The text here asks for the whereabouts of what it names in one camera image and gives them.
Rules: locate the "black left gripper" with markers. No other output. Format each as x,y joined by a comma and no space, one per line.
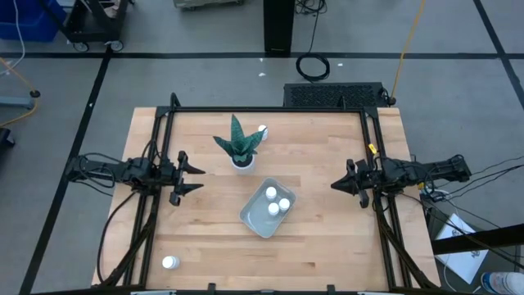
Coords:
170,175

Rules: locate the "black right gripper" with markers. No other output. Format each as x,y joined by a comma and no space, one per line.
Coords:
370,178

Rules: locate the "white pill bottle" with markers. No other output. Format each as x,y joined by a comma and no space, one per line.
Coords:
273,209
271,192
284,204
170,262
264,130

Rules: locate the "grey plastic basket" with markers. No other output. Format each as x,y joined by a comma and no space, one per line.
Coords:
262,221

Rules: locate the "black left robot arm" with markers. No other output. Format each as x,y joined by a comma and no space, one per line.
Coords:
106,172

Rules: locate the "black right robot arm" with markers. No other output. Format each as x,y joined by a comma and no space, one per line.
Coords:
430,172

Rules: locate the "yellow tag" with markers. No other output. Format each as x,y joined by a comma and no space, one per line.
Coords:
372,148

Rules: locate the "white plant pot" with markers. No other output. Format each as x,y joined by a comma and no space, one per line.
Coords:
245,168

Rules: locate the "green snake plant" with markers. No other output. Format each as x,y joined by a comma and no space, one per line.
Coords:
238,139

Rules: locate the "black perforated computer case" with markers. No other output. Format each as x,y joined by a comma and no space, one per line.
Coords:
331,96

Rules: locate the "white paper sheet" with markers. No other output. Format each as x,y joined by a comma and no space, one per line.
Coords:
462,262

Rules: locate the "black beam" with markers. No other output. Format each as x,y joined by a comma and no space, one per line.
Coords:
479,239

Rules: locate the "black pillar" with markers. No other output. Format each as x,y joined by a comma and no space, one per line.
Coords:
278,24

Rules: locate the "black wheeled cart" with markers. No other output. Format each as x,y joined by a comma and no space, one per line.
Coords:
94,24

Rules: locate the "black floor object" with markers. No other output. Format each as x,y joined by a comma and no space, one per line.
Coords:
6,138

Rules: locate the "person's shoe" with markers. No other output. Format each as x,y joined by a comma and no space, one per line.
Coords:
505,283

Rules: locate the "grey stand base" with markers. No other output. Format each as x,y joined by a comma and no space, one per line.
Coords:
16,102

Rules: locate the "blue storage bin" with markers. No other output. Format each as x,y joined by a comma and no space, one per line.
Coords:
28,20

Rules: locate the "black metal table frame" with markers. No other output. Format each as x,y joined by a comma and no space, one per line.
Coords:
266,109

